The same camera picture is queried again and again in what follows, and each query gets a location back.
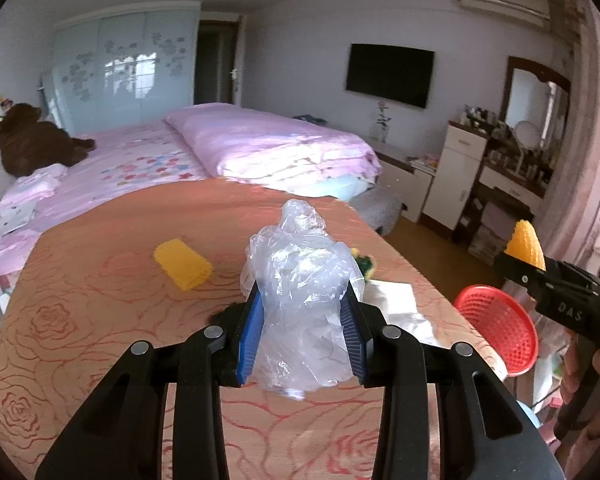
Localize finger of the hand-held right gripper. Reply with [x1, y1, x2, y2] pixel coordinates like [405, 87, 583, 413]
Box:
[494, 252, 556, 303]

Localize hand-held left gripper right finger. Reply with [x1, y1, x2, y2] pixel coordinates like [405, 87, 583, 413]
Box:
[340, 280, 566, 480]

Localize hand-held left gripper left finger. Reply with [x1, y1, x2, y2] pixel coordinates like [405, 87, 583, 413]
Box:
[34, 282, 266, 480]

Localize yellow foam fruit net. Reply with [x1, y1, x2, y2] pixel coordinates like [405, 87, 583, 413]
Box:
[505, 220, 547, 271]
[153, 239, 214, 292]

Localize white tissue paper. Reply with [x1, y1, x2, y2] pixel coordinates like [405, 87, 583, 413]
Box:
[362, 281, 438, 346]

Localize red plastic basket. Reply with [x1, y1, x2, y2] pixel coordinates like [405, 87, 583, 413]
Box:
[452, 285, 539, 377]

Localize clear plastic bag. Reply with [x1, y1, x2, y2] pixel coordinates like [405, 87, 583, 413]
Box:
[240, 199, 366, 401]

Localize boxes under dressing table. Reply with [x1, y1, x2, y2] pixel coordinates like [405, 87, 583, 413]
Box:
[467, 200, 511, 263]

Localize white dressing table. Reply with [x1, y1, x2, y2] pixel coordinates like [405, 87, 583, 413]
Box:
[472, 160, 551, 266]

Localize cosmetic bottles on dresser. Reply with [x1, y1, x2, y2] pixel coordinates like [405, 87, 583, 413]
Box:
[485, 135, 551, 181]

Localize tall white cabinet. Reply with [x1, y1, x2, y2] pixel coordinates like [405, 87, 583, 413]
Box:
[422, 121, 491, 231]

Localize round standing mirror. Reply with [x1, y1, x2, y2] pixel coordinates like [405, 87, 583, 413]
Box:
[512, 120, 543, 151]

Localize light blue pillow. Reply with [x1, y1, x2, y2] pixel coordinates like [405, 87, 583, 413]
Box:
[300, 175, 376, 201]

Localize low white bench cabinet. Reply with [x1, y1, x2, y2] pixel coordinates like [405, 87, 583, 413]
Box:
[365, 137, 433, 223]

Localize pink curtain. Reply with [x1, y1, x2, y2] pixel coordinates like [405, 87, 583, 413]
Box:
[535, 0, 600, 286]

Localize cosmetic bottles on cabinet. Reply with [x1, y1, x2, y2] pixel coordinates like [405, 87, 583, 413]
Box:
[460, 105, 498, 128]

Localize wooden framed dresser mirror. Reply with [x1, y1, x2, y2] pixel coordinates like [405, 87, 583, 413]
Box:
[500, 56, 572, 151]

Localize folded pink quilt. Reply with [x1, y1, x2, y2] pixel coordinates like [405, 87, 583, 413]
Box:
[165, 102, 383, 191]

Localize glass vase with flower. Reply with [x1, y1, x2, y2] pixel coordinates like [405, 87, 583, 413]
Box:
[370, 101, 392, 143]

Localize bed with pink floral sheet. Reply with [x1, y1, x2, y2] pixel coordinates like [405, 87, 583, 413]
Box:
[0, 105, 406, 281]

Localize folded pink clothes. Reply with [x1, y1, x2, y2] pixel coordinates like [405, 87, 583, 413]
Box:
[0, 164, 68, 233]

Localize dark wooden door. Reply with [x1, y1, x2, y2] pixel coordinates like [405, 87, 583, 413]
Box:
[195, 20, 243, 108]

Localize brown plush bear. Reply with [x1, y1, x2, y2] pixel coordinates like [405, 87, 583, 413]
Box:
[0, 102, 97, 177]

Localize glass door wardrobe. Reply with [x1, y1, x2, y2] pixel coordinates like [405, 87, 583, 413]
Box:
[50, 2, 201, 136]

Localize black wall television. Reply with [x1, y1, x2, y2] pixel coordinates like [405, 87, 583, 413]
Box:
[345, 43, 436, 109]

